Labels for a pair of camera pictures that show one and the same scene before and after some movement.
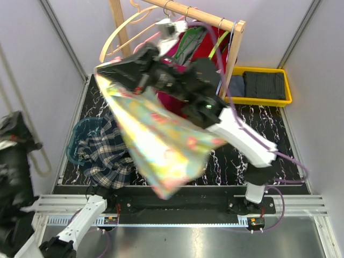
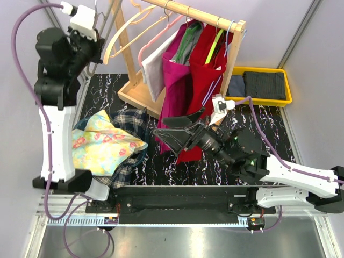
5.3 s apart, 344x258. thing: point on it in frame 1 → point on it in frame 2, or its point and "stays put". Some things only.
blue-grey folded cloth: x=237 y=86 stays put
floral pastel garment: x=166 y=146 → x=100 y=148
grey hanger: x=2 y=91 → x=97 y=16
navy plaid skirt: x=107 y=159 → x=133 y=122
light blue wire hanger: x=227 y=58 → x=227 y=39
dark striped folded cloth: x=264 y=85 stays put
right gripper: x=136 y=71 → x=177 y=138
